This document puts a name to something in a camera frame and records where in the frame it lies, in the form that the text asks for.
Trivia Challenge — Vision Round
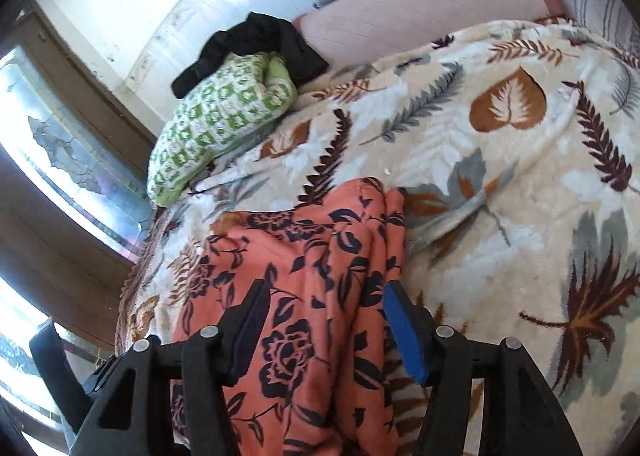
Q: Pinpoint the cream leaf print blanket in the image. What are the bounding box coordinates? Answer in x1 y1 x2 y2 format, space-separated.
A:
115 19 640 456

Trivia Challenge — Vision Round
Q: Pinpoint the brown wooden window frame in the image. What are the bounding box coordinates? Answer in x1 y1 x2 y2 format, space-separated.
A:
0 0 162 353

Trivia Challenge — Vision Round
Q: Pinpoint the green patterned pillow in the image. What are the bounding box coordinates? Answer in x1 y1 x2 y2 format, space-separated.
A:
146 51 300 208

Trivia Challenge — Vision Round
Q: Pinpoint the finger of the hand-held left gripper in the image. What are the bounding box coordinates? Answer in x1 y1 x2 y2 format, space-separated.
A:
29 319 94 437

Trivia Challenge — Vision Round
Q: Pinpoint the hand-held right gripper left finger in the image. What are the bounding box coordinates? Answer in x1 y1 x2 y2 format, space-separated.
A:
60 279 273 456

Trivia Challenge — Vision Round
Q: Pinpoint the black cloth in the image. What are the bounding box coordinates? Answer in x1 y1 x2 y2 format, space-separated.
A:
171 11 331 100

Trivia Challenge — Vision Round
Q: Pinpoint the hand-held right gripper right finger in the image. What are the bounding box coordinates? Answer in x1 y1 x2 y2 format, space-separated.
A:
382 280 583 456

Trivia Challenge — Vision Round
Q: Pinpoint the orange floral print garment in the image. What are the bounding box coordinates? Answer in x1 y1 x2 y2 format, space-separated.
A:
170 177 408 456

